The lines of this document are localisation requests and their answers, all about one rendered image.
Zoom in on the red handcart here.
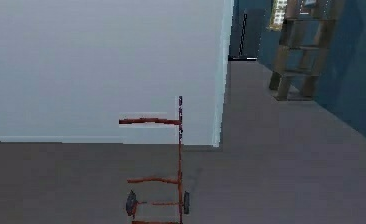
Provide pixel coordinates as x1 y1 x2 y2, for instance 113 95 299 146
118 95 191 224

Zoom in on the brown wooden ladder shelf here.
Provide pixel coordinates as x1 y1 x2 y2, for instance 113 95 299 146
268 0 346 102

